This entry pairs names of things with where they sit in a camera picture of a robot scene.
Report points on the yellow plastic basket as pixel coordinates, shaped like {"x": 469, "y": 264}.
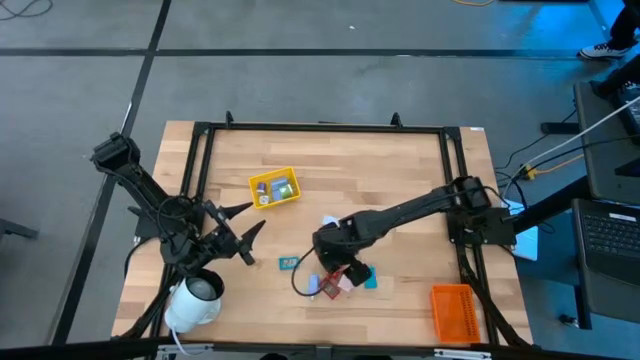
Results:
{"x": 282, "y": 204}

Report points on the light blue box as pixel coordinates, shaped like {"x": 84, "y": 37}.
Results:
{"x": 527, "y": 245}

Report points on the yellow power plug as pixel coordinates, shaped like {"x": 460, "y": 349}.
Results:
{"x": 529, "y": 173}

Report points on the teal plastic box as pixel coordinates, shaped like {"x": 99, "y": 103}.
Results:
{"x": 372, "y": 280}
{"x": 288, "y": 263}

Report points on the black table frame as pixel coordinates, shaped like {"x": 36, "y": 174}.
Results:
{"x": 325, "y": 127}

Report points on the black power plug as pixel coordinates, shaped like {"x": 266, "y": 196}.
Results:
{"x": 567, "y": 320}

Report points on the orange plastic basket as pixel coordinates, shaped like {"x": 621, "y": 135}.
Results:
{"x": 455, "y": 315}

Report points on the pink power adapter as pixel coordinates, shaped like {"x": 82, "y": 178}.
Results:
{"x": 346, "y": 284}

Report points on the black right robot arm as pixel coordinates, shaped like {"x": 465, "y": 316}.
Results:
{"x": 410, "y": 205}

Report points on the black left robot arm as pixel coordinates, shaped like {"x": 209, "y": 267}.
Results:
{"x": 140, "y": 182}

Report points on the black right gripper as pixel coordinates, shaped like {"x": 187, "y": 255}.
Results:
{"x": 357, "y": 272}

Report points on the black desk foot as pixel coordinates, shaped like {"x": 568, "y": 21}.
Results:
{"x": 560, "y": 128}

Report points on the small purple cylinder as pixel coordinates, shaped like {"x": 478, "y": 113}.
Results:
{"x": 261, "y": 188}

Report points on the small blue-grey block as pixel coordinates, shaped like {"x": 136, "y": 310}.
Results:
{"x": 278, "y": 190}

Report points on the green plastic item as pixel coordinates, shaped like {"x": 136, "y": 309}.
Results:
{"x": 287, "y": 191}

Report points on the lavender power adapter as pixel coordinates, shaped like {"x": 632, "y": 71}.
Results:
{"x": 313, "y": 285}

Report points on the grey furniture foot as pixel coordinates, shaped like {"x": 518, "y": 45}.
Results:
{"x": 15, "y": 229}

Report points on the white box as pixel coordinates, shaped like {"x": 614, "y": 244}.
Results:
{"x": 329, "y": 220}

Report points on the person's leg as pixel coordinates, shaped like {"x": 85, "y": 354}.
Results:
{"x": 627, "y": 22}

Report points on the black side desk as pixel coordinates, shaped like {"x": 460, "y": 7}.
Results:
{"x": 605, "y": 165}

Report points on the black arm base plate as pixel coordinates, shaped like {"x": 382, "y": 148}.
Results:
{"x": 147, "y": 231}
{"x": 495, "y": 232}

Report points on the person's shoe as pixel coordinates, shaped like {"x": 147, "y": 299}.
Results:
{"x": 600, "y": 51}

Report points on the small white round item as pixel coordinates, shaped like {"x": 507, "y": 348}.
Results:
{"x": 264, "y": 200}

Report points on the black diagonal desk leg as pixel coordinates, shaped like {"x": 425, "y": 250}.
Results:
{"x": 550, "y": 205}

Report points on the black laptop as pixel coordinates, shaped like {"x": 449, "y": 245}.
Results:
{"x": 610, "y": 240}

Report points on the black horizontal beam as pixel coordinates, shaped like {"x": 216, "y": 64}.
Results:
{"x": 75, "y": 350}

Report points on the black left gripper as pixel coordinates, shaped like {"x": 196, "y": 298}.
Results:
{"x": 227, "y": 245}

